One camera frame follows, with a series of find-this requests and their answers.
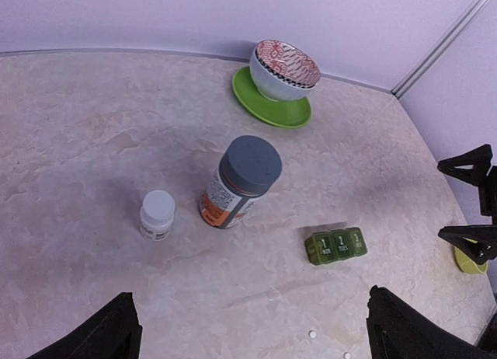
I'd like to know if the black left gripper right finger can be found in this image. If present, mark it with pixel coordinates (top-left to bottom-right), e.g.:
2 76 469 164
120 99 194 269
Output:
366 285 493 359

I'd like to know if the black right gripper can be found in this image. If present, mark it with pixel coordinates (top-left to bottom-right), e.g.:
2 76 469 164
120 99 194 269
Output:
437 144 497 265

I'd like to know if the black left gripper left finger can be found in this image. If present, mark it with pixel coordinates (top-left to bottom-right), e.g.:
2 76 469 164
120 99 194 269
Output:
31 292 142 359

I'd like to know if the green pill organizer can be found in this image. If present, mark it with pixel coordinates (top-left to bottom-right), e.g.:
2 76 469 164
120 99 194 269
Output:
304 227 368 266

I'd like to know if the small white pill bottle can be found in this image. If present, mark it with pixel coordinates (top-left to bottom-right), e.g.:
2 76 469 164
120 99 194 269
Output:
140 190 176 241

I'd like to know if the amber bottle grey cap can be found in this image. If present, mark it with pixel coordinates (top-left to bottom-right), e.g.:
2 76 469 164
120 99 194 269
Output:
199 135 283 229

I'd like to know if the lime green bowl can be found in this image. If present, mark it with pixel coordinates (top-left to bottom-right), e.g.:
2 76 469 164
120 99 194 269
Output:
454 238 488 274

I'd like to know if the green plate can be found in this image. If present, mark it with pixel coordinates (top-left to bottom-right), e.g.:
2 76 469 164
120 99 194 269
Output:
231 66 311 129

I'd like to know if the red patterned white bowl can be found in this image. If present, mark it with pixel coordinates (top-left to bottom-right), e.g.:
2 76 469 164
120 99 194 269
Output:
249 39 321 102

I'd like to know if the right aluminium frame post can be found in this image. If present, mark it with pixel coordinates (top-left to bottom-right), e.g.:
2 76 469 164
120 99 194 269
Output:
391 0 491 99

